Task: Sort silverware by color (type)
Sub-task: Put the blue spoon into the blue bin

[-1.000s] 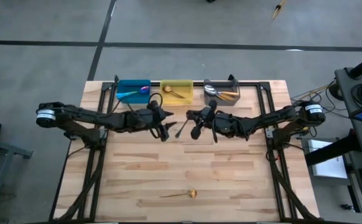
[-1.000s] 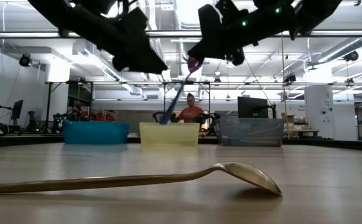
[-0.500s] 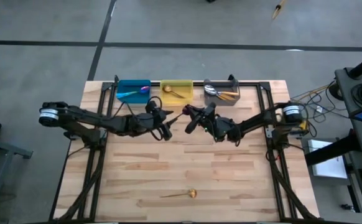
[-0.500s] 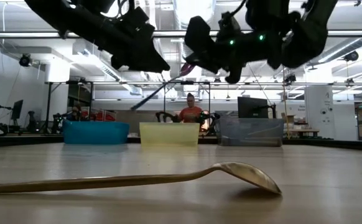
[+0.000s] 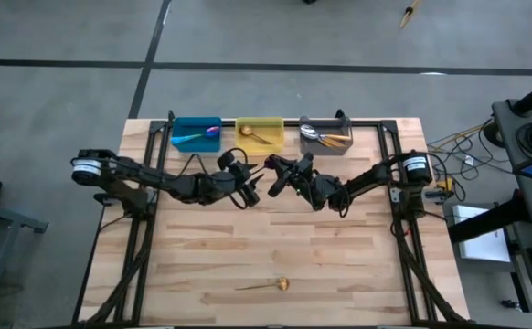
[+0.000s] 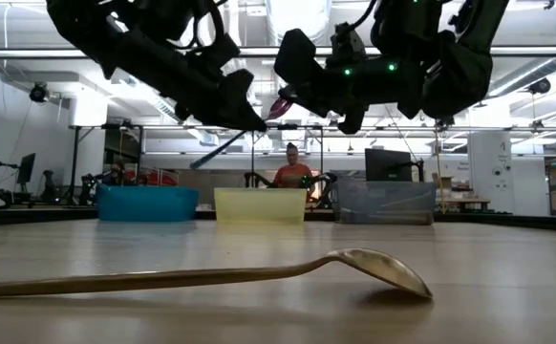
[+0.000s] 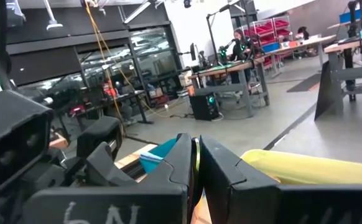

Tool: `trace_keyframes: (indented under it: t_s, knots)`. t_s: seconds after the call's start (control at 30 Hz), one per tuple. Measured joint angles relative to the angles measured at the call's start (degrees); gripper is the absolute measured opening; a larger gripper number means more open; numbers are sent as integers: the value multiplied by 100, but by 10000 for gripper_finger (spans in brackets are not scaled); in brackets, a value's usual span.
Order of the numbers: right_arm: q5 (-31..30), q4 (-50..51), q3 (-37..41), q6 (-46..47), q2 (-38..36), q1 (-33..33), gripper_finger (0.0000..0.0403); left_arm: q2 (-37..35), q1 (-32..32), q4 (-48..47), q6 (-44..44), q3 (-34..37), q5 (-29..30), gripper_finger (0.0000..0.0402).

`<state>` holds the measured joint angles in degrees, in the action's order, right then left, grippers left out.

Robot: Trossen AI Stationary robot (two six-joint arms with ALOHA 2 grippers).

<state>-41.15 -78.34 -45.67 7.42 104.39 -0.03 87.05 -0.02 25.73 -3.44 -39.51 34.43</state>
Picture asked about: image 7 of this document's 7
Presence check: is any orange hanging cable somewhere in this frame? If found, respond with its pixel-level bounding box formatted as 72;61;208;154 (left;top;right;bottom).
84;0;188;138

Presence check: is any yellow plastic bin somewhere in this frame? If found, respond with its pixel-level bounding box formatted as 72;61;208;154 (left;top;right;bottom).
241;148;362;187

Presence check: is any long white table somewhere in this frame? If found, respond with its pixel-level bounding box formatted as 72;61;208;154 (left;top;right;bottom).
271;34;337;78

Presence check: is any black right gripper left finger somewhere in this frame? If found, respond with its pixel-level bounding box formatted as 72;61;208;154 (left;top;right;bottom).
22;133;193;224

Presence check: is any person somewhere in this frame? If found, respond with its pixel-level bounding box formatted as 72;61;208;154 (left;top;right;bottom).
229;28;253;85
295;26;311;41

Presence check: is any black computer tower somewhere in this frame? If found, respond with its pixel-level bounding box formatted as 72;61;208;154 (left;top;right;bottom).
189;92;221;121

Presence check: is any blue plastic bin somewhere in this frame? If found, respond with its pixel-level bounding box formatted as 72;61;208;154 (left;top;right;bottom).
139;136;179;175

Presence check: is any slender gold spoon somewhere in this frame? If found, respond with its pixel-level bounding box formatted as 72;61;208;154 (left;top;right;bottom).
190;136;202;200

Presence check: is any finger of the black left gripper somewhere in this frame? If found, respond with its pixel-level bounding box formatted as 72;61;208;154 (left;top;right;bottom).
77;116;123;156
86;142;144;187

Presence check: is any grey metal workstation stand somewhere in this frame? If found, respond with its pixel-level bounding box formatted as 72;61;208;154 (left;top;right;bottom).
313;30;362;121

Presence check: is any black floor mat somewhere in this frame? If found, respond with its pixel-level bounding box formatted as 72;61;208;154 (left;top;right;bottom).
286;73;323;93

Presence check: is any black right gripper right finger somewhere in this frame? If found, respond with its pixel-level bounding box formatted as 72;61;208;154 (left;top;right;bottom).
200;135;362;224

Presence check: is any red storage bin rack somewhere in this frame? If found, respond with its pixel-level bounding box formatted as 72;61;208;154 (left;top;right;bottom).
243;17;292;54

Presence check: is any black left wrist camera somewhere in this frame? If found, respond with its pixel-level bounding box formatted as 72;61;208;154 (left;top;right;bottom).
0;90;55;190

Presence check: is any dark cluttered workbench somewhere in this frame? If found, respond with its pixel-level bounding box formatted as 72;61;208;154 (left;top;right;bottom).
53;77;154;131

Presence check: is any white hanging lamp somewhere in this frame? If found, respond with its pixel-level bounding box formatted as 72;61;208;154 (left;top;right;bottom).
42;0;64;32

